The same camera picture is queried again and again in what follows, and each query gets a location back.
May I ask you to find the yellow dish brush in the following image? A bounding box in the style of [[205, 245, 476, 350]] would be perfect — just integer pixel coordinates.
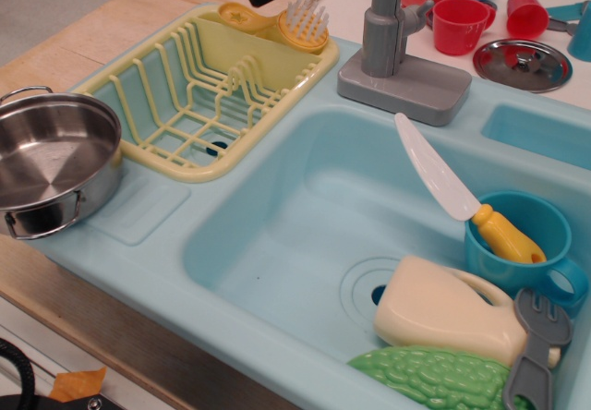
[[218, 0, 330, 54]]

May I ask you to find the steel pot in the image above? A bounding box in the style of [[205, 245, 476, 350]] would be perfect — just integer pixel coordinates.
[[1, 86, 122, 240]]

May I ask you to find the steel pot lid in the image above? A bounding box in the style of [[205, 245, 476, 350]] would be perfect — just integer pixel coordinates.
[[473, 39, 573, 93]]

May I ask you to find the yellow dish rack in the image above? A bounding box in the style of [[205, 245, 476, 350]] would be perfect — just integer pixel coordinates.
[[73, 5, 340, 183]]

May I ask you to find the grey toy faucet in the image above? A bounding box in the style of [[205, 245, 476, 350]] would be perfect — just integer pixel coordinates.
[[337, 0, 472, 127]]

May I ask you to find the red cup front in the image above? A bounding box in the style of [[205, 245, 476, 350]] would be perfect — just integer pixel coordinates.
[[432, 0, 497, 55]]

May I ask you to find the red cup right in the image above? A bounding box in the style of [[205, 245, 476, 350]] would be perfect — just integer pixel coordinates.
[[506, 0, 549, 40]]

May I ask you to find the light blue toy sink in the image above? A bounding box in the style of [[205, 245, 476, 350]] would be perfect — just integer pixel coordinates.
[[35, 38, 590, 409]]

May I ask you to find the teal cup right edge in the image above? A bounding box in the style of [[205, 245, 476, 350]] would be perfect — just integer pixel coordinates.
[[567, 7, 591, 62]]

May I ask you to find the cream plastic jug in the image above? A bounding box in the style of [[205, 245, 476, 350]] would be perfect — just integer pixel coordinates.
[[372, 255, 563, 368]]

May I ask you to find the blue plastic cup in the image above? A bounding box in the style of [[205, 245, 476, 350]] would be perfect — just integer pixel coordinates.
[[464, 191, 589, 318]]

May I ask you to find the green plastic vegetable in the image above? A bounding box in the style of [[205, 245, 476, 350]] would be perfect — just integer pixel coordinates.
[[348, 345, 510, 409]]

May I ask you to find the orange tape piece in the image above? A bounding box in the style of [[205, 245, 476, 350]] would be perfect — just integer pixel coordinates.
[[49, 367, 107, 403]]

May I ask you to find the black device base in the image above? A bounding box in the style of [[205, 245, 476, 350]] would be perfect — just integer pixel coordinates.
[[1, 394, 125, 410]]

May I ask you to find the grey plastic fork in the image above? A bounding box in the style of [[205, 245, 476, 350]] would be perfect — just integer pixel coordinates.
[[502, 288, 573, 409]]

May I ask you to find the white knife yellow handle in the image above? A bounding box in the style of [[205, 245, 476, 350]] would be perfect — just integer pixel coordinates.
[[394, 113, 547, 263]]

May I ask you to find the teal utensil handle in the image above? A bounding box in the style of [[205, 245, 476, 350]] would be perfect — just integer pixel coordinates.
[[546, 0, 590, 21]]

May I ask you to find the black cable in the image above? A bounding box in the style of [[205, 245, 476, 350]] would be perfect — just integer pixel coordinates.
[[0, 338, 37, 404]]

